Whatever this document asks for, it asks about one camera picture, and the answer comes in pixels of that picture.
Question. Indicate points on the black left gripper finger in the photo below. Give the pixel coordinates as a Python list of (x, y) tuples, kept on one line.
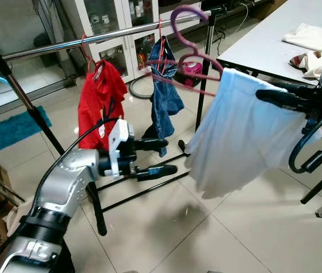
[(152, 144), (158, 172)]

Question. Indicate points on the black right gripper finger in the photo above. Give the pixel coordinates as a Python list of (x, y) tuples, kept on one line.
[(297, 88), (277, 99)]

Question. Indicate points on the white t-shirt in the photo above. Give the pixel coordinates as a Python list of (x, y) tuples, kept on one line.
[(240, 136)]

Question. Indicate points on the red plastic hanger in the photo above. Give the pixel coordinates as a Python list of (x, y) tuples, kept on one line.
[(83, 45), (162, 57), (172, 23)]

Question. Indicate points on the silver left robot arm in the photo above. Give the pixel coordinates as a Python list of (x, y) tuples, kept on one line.
[(64, 182)]

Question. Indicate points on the blue denim garment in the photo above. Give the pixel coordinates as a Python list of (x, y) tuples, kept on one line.
[(163, 102)]

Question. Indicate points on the cream trousers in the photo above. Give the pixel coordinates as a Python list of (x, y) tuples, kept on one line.
[(314, 37)]

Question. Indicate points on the grey folding table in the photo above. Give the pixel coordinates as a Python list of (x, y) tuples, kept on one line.
[(274, 34)]

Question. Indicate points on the red FILA t-shirt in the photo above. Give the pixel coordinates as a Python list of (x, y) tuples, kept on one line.
[(98, 102)]

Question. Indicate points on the pink vacuum cleaner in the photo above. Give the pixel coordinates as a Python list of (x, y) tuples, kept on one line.
[(192, 68)]

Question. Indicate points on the teal shaggy rug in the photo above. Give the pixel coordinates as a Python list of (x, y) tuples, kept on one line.
[(13, 131)]

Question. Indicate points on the black steel clothes rack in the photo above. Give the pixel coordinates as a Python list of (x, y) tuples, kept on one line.
[(64, 44)]

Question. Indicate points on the white glass door cabinet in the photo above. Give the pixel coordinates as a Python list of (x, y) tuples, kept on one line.
[(78, 17)]

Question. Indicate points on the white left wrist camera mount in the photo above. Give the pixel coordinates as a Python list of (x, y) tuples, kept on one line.
[(118, 136)]

